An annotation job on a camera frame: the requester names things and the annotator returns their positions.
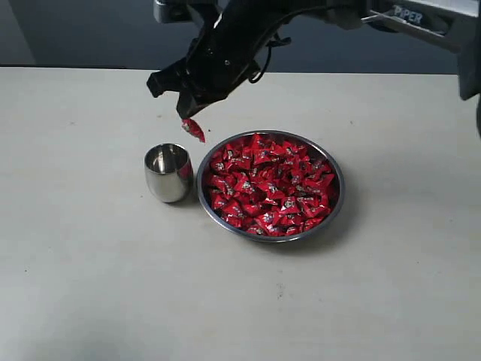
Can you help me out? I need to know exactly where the round steel bowl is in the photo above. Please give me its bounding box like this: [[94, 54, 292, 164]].
[[196, 130, 346, 244]]

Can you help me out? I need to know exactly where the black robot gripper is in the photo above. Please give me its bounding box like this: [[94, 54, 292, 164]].
[[147, 1, 312, 120]]

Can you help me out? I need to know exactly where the small stainless steel cup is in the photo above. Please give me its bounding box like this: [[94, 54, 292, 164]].
[[144, 143, 194, 203]]

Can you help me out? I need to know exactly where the red candy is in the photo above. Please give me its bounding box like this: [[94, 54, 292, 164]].
[[182, 118, 205, 143]]

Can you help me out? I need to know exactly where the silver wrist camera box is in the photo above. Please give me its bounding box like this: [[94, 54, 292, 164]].
[[153, 0, 222, 28]]

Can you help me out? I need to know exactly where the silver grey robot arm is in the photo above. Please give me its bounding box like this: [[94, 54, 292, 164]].
[[147, 0, 480, 119]]

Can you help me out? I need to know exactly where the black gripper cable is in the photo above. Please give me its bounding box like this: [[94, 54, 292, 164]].
[[247, 32, 292, 84]]

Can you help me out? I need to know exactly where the pile of red wrapped candies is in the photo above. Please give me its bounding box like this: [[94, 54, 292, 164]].
[[207, 134, 338, 237]]

